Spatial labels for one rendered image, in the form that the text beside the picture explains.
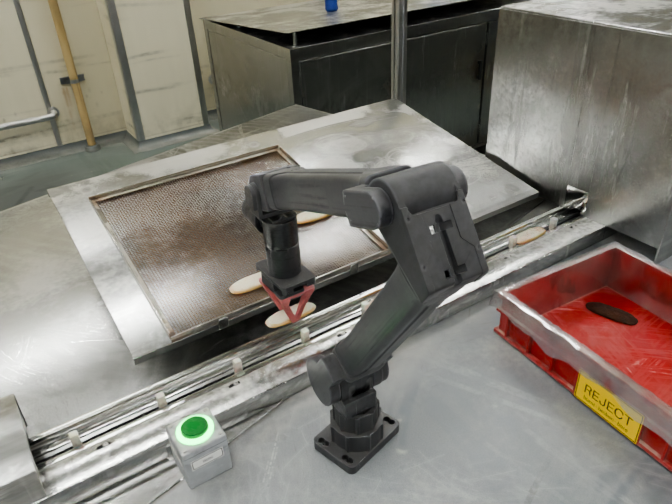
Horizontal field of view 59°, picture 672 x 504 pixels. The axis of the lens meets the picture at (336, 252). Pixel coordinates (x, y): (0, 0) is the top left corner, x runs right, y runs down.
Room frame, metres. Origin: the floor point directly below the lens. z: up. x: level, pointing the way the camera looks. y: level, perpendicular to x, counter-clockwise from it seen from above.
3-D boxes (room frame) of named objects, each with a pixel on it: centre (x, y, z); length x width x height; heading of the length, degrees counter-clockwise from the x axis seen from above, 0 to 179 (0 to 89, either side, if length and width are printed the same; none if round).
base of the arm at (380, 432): (0.65, -0.02, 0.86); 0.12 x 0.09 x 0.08; 136
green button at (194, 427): (0.62, 0.22, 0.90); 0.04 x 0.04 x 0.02
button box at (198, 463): (0.62, 0.22, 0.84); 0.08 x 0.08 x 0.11; 32
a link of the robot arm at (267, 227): (0.86, 0.09, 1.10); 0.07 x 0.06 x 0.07; 28
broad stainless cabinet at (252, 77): (3.69, -0.38, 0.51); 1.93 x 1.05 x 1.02; 122
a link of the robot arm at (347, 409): (0.67, 0.00, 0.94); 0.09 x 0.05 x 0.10; 28
